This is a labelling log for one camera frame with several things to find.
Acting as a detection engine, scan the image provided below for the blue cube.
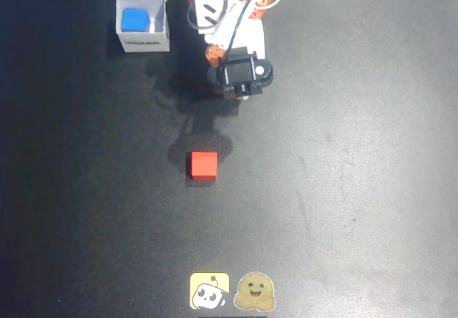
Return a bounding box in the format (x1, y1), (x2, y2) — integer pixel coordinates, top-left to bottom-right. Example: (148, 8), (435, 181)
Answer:
(121, 8), (150, 34)

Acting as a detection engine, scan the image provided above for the white cardboard box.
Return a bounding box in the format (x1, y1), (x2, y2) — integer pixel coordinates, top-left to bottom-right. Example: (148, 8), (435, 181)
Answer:
(114, 0), (170, 53)

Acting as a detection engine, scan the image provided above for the red cube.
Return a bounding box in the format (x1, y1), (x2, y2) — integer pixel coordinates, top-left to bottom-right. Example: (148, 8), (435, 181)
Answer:
(185, 150), (218, 182)

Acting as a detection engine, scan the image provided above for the yellow robot sticker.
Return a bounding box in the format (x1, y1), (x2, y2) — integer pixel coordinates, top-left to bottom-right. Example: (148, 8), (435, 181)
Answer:
(189, 271), (230, 311)

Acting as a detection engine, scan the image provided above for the hugging face emoji sticker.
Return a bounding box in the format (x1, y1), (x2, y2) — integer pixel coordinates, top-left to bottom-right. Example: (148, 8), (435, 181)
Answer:
(233, 271), (277, 312)

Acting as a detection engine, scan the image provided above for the black camera cable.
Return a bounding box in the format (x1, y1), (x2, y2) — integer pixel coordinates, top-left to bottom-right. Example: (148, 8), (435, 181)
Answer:
(218, 0), (268, 79)

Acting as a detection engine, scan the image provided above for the black webcam with mount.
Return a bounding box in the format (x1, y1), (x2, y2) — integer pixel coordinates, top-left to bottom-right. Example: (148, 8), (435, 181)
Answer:
(206, 45), (275, 100)

